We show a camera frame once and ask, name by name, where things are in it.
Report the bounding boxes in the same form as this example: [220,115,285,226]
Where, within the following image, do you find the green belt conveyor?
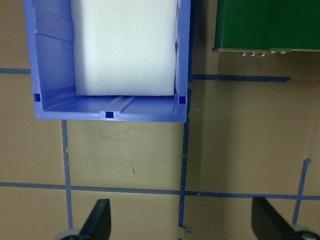
[212,0,320,57]

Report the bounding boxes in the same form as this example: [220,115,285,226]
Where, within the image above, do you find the blue plastic storage bin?
[23,0,192,124]

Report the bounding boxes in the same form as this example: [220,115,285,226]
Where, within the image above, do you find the white foam pad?
[70,0,180,97]

